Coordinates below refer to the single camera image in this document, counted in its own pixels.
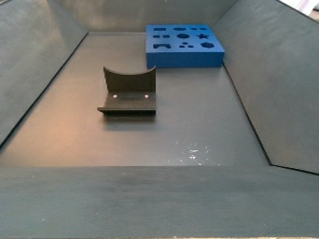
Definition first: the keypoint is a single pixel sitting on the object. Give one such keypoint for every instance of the black curved regrasp stand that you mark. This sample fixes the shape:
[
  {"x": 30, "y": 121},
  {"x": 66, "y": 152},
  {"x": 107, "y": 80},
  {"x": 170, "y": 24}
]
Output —
[{"x": 131, "y": 92}]

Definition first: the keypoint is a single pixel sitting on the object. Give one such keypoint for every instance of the blue foam shape-hole fixture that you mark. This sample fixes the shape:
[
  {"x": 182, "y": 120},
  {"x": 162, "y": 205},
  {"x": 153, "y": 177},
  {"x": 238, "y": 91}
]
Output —
[{"x": 182, "y": 45}]

